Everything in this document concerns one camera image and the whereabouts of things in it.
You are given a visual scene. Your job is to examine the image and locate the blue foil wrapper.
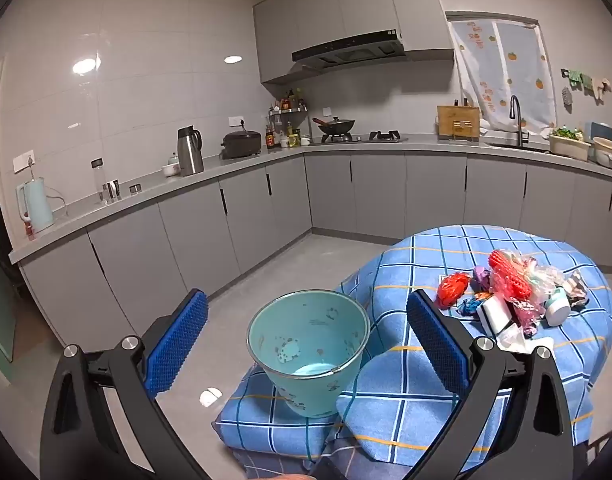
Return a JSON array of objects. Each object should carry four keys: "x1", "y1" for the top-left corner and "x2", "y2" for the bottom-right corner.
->
[{"x1": 458, "y1": 296, "x2": 487, "y2": 317}]

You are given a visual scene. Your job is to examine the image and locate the grey range hood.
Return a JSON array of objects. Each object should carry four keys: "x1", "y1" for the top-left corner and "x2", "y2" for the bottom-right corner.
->
[{"x1": 291, "y1": 29, "x2": 406, "y2": 72}]

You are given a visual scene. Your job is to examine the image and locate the dark plaid cloth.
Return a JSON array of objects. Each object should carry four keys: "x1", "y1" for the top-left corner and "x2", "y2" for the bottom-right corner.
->
[{"x1": 231, "y1": 440, "x2": 337, "y2": 480}]

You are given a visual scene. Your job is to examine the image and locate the blue plaid tablecloth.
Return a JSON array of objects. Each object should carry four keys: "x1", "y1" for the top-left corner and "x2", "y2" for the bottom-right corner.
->
[{"x1": 336, "y1": 225, "x2": 612, "y2": 480}]

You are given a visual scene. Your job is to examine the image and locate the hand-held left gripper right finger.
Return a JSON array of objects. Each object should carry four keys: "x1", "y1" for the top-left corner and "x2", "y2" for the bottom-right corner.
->
[{"x1": 406, "y1": 289, "x2": 574, "y2": 480}]

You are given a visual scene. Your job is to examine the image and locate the pink clear plastic wrapper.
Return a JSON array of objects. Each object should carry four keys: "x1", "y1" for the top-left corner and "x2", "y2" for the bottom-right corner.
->
[{"x1": 508, "y1": 299, "x2": 541, "y2": 333}]

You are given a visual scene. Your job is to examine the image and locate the red plastic bag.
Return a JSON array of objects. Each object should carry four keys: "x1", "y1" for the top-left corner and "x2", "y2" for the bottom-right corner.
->
[{"x1": 437, "y1": 272, "x2": 471, "y2": 308}]

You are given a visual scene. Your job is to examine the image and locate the spice rack with bottles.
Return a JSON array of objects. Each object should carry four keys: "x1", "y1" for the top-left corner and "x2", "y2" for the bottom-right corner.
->
[{"x1": 265, "y1": 89, "x2": 309, "y2": 148}]

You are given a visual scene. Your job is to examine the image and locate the steel thermos jug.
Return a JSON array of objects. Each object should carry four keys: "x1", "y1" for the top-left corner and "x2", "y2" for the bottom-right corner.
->
[{"x1": 177, "y1": 126, "x2": 205, "y2": 177}]

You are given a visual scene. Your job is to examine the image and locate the grey base cabinets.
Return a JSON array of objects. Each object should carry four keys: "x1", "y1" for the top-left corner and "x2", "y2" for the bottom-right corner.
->
[{"x1": 8, "y1": 137, "x2": 612, "y2": 356}]

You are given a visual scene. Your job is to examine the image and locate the light blue electric kettle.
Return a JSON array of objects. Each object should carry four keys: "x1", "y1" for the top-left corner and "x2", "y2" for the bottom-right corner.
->
[{"x1": 16, "y1": 176, "x2": 54, "y2": 233}]

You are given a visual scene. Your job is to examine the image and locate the clear bottle with black lid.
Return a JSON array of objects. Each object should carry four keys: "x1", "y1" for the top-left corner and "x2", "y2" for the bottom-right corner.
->
[{"x1": 91, "y1": 158, "x2": 108, "y2": 206}]

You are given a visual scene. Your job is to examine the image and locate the white double wall socket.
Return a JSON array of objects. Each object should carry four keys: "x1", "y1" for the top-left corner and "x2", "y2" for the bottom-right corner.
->
[{"x1": 13, "y1": 149, "x2": 36, "y2": 175}]

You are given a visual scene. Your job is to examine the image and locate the stacked bowls and containers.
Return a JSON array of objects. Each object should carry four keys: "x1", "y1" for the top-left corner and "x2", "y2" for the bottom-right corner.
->
[{"x1": 591, "y1": 122, "x2": 612, "y2": 173}]

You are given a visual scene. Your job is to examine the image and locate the wooden knife block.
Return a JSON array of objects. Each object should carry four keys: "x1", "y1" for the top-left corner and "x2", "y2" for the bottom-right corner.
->
[{"x1": 437, "y1": 100, "x2": 482, "y2": 138}]

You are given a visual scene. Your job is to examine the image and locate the hanging rags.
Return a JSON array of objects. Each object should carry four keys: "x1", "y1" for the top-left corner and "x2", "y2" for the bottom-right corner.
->
[{"x1": 561, "y1": 67, "x2": 612, "y2": 106}]

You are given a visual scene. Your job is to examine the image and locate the black kitchen faucet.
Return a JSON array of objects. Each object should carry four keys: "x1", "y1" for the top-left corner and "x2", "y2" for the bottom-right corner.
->
[{"x1": 508, "y1": 95, "x2": 530, "y2": 148}]

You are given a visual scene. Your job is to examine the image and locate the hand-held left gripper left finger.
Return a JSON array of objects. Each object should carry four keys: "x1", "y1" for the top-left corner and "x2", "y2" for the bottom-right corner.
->
[{"x1": 40, "y1": 288, "x2": 209, "y2": 480}]

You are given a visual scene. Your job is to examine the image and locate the red foam fruit net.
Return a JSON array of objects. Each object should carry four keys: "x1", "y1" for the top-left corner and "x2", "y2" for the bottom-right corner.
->
[{"x1": 487, "y1": 250, "x2": 534, "y2": 301}]

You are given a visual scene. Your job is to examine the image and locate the black gas stove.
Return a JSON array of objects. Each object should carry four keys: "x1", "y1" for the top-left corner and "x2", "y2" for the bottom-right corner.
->
[{"x1": 308, "y1": 130, "x2": 409, "y2": 146}]

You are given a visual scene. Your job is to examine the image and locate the beige basin with greens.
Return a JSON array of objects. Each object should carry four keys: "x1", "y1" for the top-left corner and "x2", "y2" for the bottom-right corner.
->
[{"x1": 548, "y1": 125, "x2": 592, "y2": 162}]

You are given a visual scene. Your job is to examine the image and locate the white tissue paper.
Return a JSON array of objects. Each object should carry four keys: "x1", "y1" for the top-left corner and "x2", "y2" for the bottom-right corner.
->
[{"x1": 496, "y1": 322, "x2": 554, "y2": 356}]

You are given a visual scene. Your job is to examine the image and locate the black rice cooker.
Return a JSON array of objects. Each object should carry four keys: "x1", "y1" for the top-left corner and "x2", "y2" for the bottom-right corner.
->
[{"x1": 221, "y1": 130, "x2": 263, "y2": 158}]

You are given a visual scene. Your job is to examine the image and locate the white and blue paper cup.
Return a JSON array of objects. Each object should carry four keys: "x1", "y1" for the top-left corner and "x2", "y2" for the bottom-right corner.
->
[{"x1": 545, "y1": 285, "x2": 572, "y2": 327}]

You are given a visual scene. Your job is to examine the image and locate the white dark-striped packet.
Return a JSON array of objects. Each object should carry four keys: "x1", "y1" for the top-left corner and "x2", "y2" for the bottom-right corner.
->
[{"x1": 475, "y1": 292, "x2": 512, "y2": 336}]

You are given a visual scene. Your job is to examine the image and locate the grey wall cabinets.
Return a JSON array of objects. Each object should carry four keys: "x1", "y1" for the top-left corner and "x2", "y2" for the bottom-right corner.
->
[{"x1": 252, "y1": 0, "x2": 455, "y2": 86}]

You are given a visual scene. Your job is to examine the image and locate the orange print curtain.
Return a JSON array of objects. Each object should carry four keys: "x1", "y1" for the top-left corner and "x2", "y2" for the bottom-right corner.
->
[{"x1": 446, "y1": 11, "x2": 558, "y2": 136}]

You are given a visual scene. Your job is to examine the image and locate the black wok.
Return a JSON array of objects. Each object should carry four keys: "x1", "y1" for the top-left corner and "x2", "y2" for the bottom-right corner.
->
[{"x1": 312, "y1": 116, "x2": 357, "y2": 142}]

